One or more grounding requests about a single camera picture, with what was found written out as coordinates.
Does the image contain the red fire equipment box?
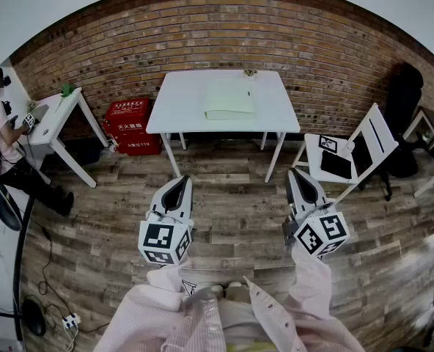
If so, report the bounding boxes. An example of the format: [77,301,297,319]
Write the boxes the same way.
[103,98,163,157]

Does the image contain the white side desk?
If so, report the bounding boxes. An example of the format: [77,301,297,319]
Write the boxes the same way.
[17,86,110,189]

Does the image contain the black office chair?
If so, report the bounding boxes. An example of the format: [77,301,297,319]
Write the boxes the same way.
[359,61,425,202]

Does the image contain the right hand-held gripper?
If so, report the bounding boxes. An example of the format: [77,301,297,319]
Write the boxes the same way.
[282,167,351,260]

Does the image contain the white table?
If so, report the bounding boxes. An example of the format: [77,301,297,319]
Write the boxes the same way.
[145,70,301,184]

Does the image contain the person's right forearm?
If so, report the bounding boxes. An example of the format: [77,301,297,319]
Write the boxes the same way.
[289,240,365,352]

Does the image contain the white power strip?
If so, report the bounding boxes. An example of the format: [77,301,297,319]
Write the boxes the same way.
[62,312,82,330]

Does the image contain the person's legs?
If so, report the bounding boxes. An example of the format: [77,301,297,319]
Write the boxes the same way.
[216,291,262,345]

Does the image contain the black floor fan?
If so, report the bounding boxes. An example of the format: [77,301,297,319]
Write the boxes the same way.
[0,293,47,344]

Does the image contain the person's left forearm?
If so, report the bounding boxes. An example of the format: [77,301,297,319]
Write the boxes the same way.
[92,257,188,352]

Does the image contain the black flat pad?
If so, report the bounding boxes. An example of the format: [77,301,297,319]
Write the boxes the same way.
[320,150,353,180]

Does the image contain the black framed picture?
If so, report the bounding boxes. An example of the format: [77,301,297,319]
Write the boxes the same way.
[318,133,339,155]

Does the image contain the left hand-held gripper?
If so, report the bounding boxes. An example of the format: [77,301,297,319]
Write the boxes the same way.
[138,175,195,265]

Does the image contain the grey document holder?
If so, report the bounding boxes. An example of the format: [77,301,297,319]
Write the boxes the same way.
[31,103,50,122]

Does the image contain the person's right shoe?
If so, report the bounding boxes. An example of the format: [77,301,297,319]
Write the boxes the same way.
[226,280,249,301]

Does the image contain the white chair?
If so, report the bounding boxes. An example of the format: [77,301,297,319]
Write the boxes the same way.
[292,103,400,205]

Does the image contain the black floor cable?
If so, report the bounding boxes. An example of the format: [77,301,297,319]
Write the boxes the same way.
[29,214,79,331]

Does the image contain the person's pink striped shirt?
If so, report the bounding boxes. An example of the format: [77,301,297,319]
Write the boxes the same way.
[154,275,353,352]

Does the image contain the green leaf sprig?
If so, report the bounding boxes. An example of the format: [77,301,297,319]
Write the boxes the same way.
[54,83,76,113]

